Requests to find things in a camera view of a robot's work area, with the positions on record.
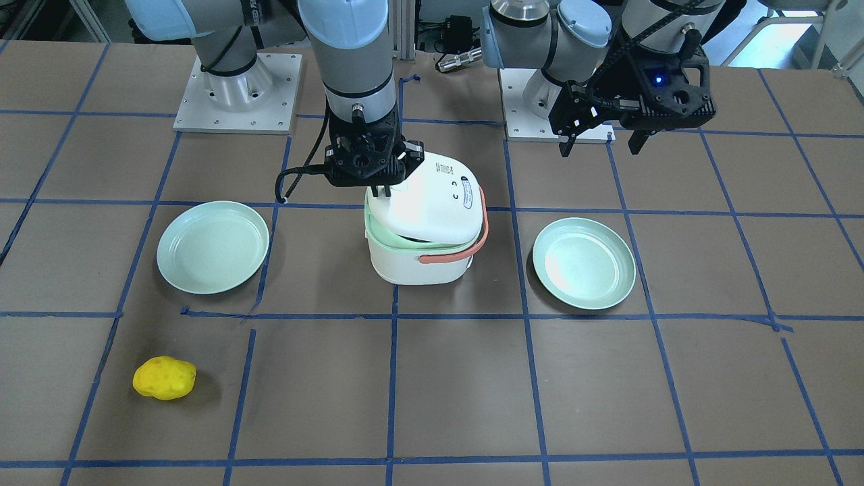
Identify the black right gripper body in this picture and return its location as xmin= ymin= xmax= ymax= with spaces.
xmin=324 ymin=121 xmax=425 ymax=187

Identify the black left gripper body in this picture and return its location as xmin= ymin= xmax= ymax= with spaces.
xmin=548 ymin=47 xmax=717 ymax=136

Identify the white rice cooker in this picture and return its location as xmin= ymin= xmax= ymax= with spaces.
xmin=364 ymin=152 xmax=489 ymax=286

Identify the green plate near left arm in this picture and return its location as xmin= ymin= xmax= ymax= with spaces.
xmin=532 ymin=217 xmax=637 ymax=311

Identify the green plate near right arm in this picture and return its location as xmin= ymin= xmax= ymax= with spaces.
xmin=155 ymin=200 xmax=270 ymax=295

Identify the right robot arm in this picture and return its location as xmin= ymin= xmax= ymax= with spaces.
xmin=126 ymin=1 xmax=424 ymax=198

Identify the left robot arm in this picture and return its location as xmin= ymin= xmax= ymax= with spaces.
xmin=435 ymin=1 xmax=722 ymax=157

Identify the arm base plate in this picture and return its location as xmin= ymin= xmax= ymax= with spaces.
xmin=499 ymin=67 xmax=616 ymax=144
xmin=173 ymin=53 xmax=303 ymax=135

